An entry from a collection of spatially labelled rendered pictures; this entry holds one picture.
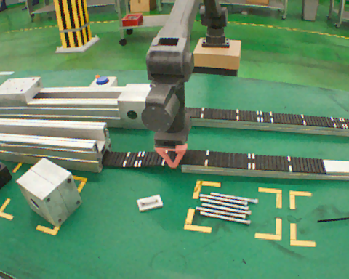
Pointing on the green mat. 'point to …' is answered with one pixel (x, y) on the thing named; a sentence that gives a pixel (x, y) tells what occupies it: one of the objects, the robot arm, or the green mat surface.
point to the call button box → (106, 83)
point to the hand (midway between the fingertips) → (174, 157)
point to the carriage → (17, 91)
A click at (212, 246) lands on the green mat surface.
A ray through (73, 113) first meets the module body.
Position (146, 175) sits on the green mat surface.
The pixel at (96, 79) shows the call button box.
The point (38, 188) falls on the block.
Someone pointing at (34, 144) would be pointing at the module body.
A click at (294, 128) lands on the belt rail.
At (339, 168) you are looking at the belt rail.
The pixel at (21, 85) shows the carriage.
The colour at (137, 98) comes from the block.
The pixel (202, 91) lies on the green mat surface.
